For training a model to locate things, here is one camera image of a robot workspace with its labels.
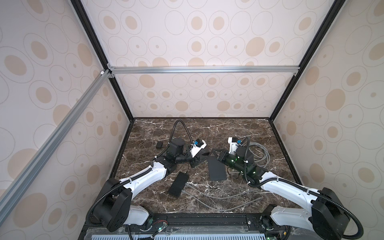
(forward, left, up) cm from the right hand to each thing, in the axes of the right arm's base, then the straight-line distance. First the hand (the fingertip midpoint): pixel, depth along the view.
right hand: (211, 150), depth 77 cm
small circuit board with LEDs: (-31, +24, -18) cm, 43 cm away
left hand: (-2, +1, 0) cm, 2 cm away
